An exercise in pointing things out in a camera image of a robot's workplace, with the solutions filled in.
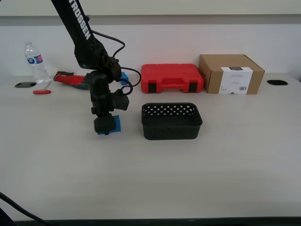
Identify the black oval grommet cover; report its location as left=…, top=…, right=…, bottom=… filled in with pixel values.
left=15, top=81, right=37, bottom=89

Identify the black plastic mesh basket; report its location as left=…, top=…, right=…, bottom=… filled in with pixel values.
left=141, top=102, right=203, bottom=141

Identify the red and black work glove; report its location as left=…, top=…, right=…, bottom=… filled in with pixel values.
left=53, top=71, right=91, bottom=90

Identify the clear plastic water bottle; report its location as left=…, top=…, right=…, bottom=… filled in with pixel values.
left=24, top=41, right=51, bottom=84

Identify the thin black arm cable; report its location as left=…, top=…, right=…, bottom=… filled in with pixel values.
left=90, top=29, right=126, bottom=58

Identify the small blue block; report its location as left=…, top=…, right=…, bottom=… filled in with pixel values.
left=119, top=72, right=129, bottom=86

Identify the red plastic tool case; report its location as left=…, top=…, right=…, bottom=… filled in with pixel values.
left=141, top=64, right=205, bottom=94

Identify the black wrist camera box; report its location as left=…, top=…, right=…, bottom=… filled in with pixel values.
left=111, top=92, right=130, bottom=111

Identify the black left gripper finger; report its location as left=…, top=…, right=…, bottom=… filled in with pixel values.
left=93, top=116, right=118, bottom=136

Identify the thin black camera cable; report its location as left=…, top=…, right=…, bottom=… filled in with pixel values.
left=113, top=67, right=142, bottom=96

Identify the large blue block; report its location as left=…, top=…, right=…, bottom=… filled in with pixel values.
left=97, top=115, right=122, bottom=137

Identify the thick black cable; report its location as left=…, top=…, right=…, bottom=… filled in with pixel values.
left=0, top=191, right=46, bottom=226

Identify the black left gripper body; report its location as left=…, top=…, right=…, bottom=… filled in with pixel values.
left=90, top=93, right=115, bottom=119

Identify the red T-handle hex key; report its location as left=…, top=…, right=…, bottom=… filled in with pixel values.
left=32, top=82, right=52, bottom=95

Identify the brown cardboard box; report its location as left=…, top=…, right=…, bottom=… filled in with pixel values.
left=198, top=54, right=265, bottom=95

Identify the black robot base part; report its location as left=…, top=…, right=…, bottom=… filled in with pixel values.
left=0, top=207, right=15, bottom=226

